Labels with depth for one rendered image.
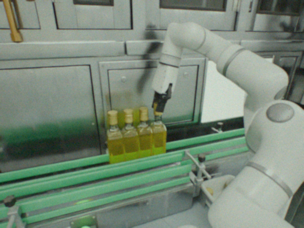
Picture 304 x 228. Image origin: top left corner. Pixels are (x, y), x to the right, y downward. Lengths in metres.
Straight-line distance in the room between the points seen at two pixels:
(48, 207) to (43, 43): 0.53
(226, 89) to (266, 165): 0.68
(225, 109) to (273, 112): 0.68
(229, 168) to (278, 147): 0.64
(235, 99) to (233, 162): 0.33
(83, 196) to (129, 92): 0.42
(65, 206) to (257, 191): 0.55
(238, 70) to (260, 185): 0.26
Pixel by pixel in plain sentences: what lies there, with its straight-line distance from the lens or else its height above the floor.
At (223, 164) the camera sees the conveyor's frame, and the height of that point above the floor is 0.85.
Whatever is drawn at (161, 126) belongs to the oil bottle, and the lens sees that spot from 0.72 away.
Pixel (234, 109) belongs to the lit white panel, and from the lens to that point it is 1.11.
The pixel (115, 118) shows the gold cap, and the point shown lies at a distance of 0.66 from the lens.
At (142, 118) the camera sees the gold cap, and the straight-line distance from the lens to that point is 0.69.
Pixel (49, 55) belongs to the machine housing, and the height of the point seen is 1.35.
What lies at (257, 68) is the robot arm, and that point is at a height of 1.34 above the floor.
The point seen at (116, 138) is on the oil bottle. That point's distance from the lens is 0.69.
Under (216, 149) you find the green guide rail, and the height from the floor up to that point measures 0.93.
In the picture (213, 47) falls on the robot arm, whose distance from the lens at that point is 0.66.
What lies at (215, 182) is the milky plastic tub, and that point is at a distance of 0.89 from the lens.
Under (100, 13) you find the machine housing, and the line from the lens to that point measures 0.79.
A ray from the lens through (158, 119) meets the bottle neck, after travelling 0.71.
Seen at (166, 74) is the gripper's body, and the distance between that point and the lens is 0.64.
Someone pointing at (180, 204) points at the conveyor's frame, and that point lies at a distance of 0.81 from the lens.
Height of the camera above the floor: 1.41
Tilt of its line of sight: 24 degrees down
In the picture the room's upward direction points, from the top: straight up
